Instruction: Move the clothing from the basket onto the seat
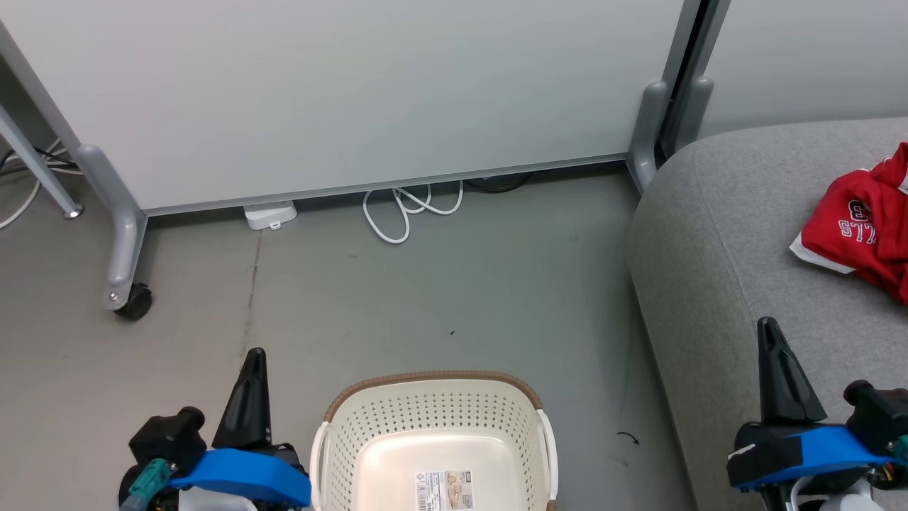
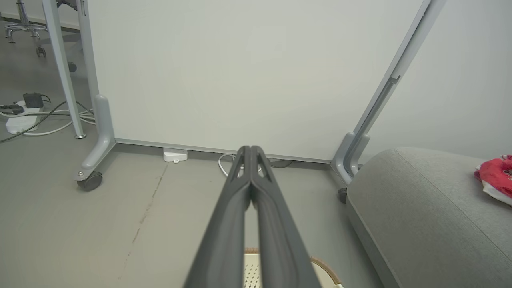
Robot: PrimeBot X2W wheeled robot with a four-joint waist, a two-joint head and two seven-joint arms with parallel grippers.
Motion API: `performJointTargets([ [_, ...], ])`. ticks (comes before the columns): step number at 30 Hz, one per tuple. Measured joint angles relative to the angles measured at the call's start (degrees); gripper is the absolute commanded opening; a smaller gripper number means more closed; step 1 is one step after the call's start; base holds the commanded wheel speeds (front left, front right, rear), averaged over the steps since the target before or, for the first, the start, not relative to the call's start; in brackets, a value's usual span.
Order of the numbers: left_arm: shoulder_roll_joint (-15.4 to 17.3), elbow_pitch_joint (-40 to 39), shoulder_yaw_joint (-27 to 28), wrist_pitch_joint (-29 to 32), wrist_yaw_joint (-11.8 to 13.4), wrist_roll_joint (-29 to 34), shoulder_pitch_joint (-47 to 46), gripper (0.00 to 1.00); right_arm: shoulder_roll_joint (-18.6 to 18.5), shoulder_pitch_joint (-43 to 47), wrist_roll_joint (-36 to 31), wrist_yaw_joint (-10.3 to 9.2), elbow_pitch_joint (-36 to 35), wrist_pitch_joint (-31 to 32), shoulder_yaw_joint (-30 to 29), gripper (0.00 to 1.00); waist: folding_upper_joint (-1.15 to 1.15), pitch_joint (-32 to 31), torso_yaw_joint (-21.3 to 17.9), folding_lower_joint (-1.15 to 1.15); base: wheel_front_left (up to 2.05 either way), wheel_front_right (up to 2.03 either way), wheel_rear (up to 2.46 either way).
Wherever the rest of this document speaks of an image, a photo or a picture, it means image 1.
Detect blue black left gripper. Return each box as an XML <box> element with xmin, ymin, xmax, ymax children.
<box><xmin>167</xmin><ymin>347</ymin><xmax>314</xmax><ymax>509</ymax></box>

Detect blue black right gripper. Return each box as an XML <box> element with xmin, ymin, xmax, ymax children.
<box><xmin>726</xmin><ymin>317</ymin><xmax>905</xmax><ymax>493</ymax></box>

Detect red printed jersey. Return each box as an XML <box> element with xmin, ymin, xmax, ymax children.
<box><xmin>789</xmin><ymin>142</ymin><xmax>908</xmax><ymax>307</ymax></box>

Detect cream perforated laundry basket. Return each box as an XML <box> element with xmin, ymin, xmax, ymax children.
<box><xmin>309</xmin><ymin>370</ymin><xmax>560</xmax><ymax>511</ymax></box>

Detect paper basket label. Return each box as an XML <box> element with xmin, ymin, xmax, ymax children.
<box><xmin>414</xmin><ymin>468</ymin><xmax>475</xmax><ymax>511</ymax></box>

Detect grey fabric sofa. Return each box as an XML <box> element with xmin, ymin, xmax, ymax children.
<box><xmin>624</xmin><ymin>117</ymin><xmax>908</xmax><ymax>511</ymax></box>

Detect black caster wheel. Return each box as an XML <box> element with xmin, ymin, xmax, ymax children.
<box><xmin>113</xmin><ymin>282</ymin><xmax>154</xmax><ymax>322</ymax></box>

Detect white power adapter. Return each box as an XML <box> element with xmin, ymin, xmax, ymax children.
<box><xmin>243</xmin><ymin>200</ymin><xmax>299</xmax><ymax>232</ymax></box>

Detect grey partition foot with caster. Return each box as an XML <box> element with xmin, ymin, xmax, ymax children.
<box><xmin>74</xmin><ymin>144</ymin><xmax>153</xmax><ymax>322</ymax></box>

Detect grey metal table leg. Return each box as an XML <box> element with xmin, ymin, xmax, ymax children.
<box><xmin>0</xmin><ymin>105</ymin><xmax>84</xmax><ymax>220</ymax></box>

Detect narrow white partition panel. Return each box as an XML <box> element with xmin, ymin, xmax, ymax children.
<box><xmin>699</xmin><ymin>0</ymin><xmax>908</xmax><ymax>140</ymax></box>

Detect wide white partition panel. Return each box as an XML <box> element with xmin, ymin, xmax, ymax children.
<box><xmin>0</xmin><ymin>0</ymin><xmax>703</xmax><ymax>218</ymax></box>

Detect white looped cable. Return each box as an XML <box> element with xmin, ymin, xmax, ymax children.
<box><xmin>362</xmin><ymin>180</ymin><xmax>466</xmax><ymax>246</ymax></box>

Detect white floor cables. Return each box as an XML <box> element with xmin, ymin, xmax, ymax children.
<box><xmin>0</xmin><ymin>138</ymin><xmax>66</xmax><ymax>232</ymax></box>

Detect black floor cables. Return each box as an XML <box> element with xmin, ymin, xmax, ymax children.
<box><xmin>0</xmin><ymin>145</ymin><xmax>80</xmax><ymax>176</ymax></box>

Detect black cable under partition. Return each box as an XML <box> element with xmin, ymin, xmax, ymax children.
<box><xmin>464</xmin><ymin>170</ymin><xmax>534</xmax><ymax>194</ymax></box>

